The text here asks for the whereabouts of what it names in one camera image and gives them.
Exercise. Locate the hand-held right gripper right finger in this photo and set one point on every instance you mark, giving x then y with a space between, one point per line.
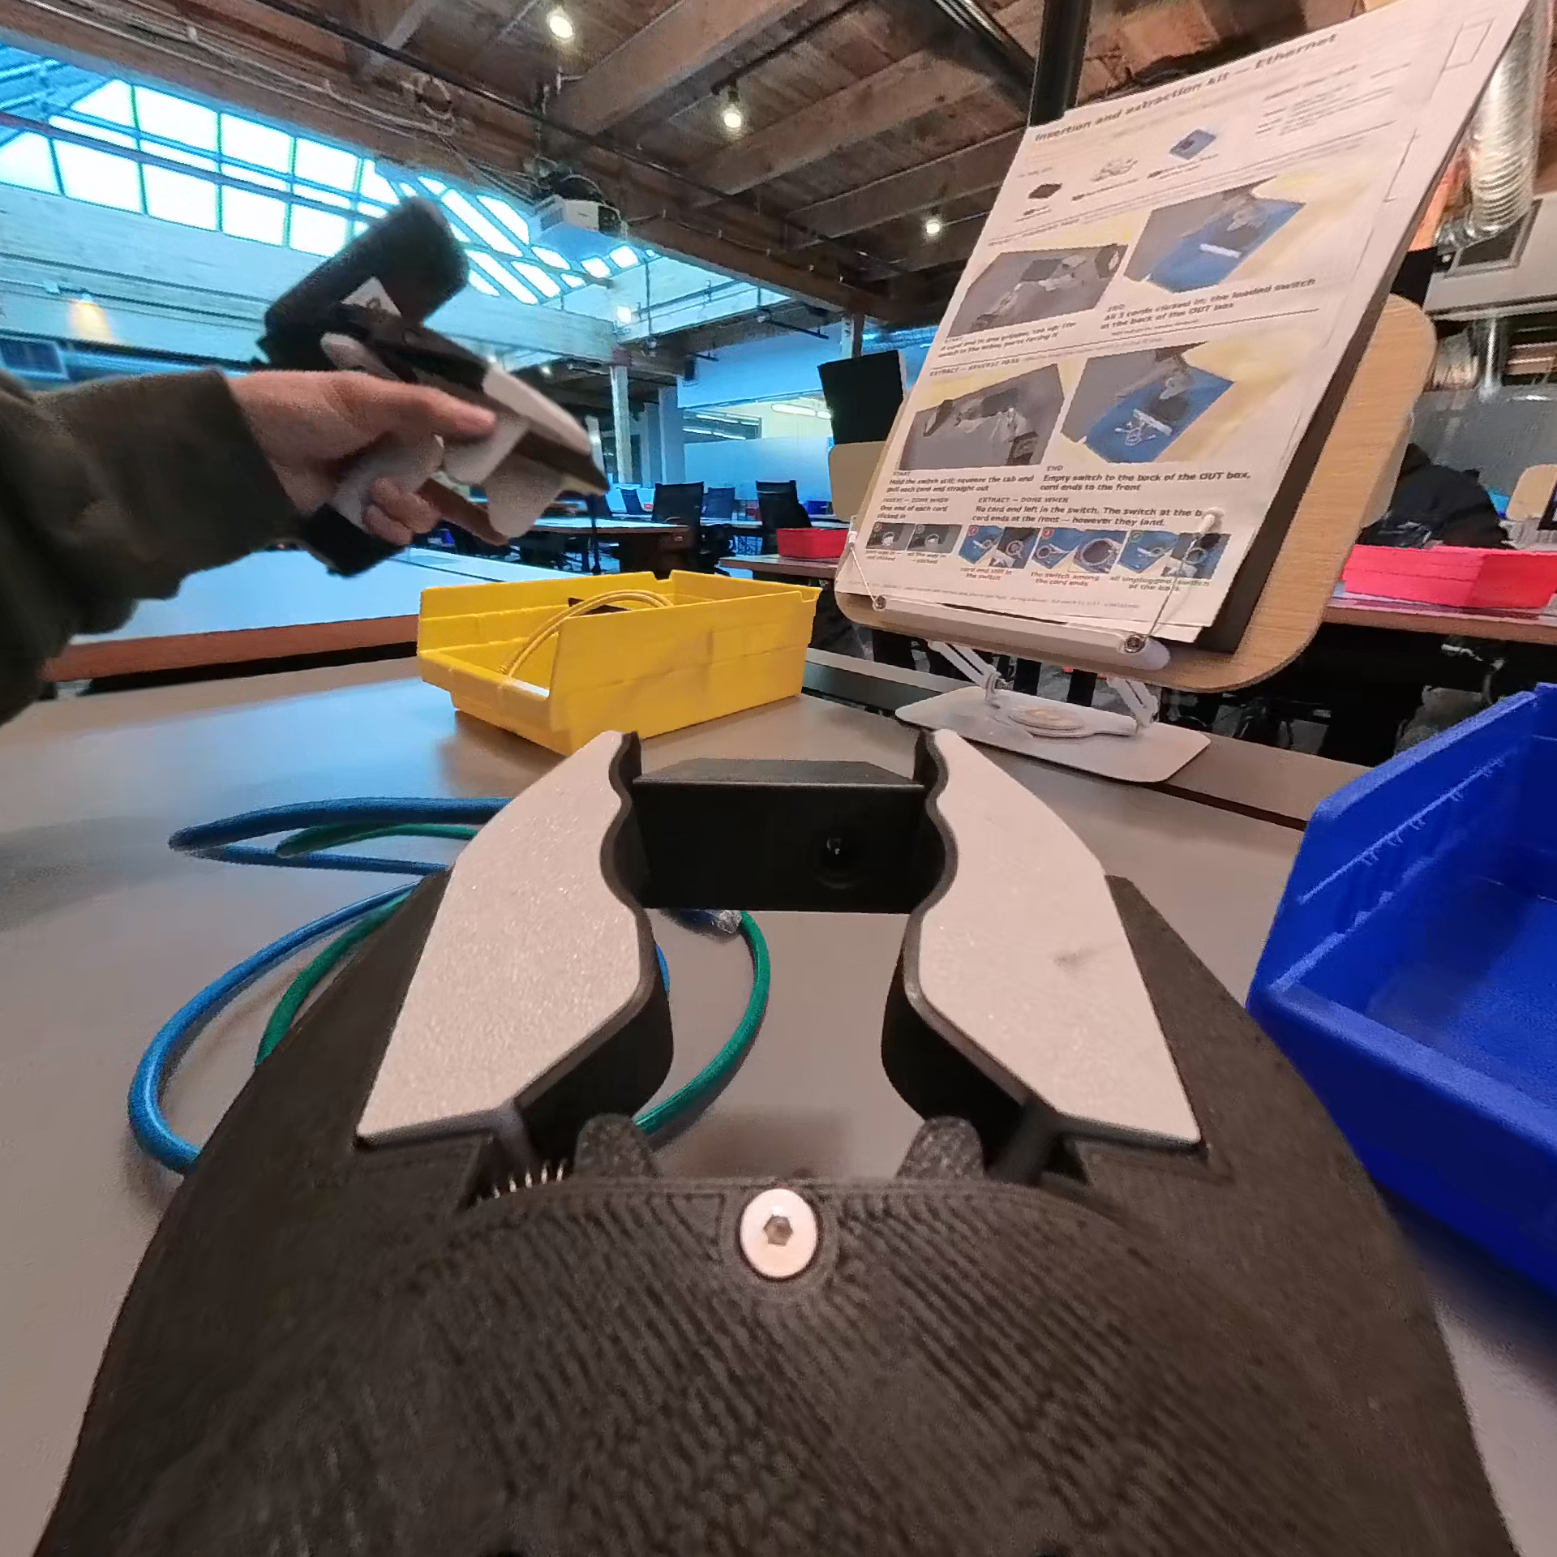
1046 973

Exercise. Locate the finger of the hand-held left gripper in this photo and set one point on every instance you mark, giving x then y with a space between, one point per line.
536 407
518 499

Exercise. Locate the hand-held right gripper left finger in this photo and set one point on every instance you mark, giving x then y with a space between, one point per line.
523 960

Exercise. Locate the black network switch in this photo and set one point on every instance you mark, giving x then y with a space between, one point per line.
755 839

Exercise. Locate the person's left forearm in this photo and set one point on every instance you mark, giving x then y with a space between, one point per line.
109 510

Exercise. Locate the person's left hand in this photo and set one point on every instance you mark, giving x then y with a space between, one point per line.
317 438

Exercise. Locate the black office chair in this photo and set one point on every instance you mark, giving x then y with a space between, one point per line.
679 503
778 501

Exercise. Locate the white ceiling-mounted unit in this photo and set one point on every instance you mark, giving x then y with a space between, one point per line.
570 213

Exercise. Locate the skylight window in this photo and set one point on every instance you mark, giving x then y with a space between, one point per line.
183 157

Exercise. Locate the yellow plastic bin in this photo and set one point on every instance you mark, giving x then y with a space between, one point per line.
682 682

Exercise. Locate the small red plastic bin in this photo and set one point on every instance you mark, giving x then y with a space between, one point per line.
809 544

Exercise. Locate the black monitor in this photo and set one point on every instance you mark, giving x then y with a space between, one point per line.
861 394

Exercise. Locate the blue plastic bin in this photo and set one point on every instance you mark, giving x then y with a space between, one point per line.
1398 1094

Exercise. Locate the instruction sheet on stand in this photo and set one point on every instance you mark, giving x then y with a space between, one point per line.
1350 510

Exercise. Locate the large pink plastic bin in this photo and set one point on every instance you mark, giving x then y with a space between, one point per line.
1447 577

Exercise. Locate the black metal pole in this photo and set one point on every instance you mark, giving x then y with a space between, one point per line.
1058 60

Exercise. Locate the silver flexible duct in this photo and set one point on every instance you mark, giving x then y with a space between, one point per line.
1503 134

